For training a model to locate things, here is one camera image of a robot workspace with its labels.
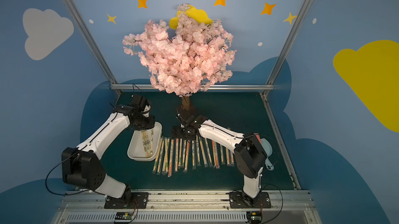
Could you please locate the chopsticks red print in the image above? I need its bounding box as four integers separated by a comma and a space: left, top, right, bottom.
168, 139, 175, 177

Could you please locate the chopsticks pair twelfth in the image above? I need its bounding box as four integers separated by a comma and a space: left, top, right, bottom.
162, 137, 170, 175

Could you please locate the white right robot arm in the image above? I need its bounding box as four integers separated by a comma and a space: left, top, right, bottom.
176, 109, 268, 200

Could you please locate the right black controller board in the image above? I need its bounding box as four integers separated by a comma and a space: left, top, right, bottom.
246, 212, 262, 224

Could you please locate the left green circuit board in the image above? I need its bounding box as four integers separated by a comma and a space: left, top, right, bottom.
114, 212, 134, 222

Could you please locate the chopsticks pair thirteenth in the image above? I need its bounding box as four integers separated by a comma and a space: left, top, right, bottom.
156, 137, 165, 175

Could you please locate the left aluminium corner post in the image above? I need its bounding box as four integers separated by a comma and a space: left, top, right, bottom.
62, 0, 118, 84

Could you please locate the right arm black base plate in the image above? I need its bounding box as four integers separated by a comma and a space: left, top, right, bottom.
228, 190, 272, 209

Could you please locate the red small brush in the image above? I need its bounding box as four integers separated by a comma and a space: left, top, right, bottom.
254, 133, 261, 143

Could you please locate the aluminium corner post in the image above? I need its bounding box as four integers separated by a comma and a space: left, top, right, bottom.
262, 0, 314, 98
62, 0, 118, 84

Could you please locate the pink cherry blossom tree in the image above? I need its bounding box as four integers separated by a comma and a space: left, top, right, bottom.
122, 4, 236, 111

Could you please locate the white plastic storage box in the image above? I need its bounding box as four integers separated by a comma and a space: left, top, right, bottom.
127, 122, 162, 162

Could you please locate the chopsticks pair fifteenth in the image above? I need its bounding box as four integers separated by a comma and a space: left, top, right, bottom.
150, 128, 154, 156

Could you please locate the wrapped chopsticks panda print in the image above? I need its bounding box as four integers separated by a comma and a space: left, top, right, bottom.
141, 130, 152, 158

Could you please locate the chopsticks pair fourteenth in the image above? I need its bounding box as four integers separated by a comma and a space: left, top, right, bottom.
152, 137, 163, 174

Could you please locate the horizontal aluminium back rail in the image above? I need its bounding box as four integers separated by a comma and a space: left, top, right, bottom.
110, 83, 274, 91

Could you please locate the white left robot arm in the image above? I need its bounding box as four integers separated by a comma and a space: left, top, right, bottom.
61, 95, 155, 199

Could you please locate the chopsticks pair eleventh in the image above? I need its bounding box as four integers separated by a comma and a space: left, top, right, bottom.
175, 138, 179, 172

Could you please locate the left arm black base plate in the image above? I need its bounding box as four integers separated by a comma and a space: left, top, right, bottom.
104, 191, 149, 209

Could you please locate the front aluminium mounting rail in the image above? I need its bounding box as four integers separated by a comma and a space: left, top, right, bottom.
52, 190, 322, 224

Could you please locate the right aluminium corner post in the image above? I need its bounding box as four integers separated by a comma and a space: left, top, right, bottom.
262, 0, 314, 98

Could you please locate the right floor edge rail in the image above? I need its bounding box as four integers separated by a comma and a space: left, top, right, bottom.
260, 93, 302, 190

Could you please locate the light blue dustpan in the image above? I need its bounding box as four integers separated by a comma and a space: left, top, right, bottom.
261, 138, 274, 171

